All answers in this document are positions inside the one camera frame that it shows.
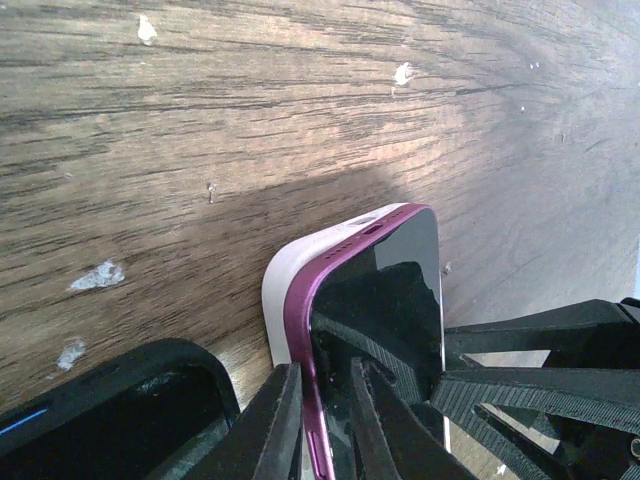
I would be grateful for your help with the blue smartphone black screen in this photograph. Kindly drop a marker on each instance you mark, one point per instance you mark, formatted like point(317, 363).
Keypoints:
point(128, 435)

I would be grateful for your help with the black phone case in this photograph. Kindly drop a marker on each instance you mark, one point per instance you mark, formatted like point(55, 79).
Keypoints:
point(111, 377)

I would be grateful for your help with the red smartphone black screen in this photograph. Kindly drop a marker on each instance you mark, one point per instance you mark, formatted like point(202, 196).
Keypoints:
point(375, 296)

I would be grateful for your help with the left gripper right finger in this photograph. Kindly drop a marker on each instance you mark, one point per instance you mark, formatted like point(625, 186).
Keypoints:
point(389, 442)

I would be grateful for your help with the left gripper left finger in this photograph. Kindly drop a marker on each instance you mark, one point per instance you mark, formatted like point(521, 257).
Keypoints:
point(266, 439)

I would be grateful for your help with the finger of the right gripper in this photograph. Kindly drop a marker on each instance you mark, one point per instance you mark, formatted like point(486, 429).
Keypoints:
point(599, 397)
point(590, 334)

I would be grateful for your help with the white phone case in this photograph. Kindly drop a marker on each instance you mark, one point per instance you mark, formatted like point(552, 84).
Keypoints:
point(289, 260)

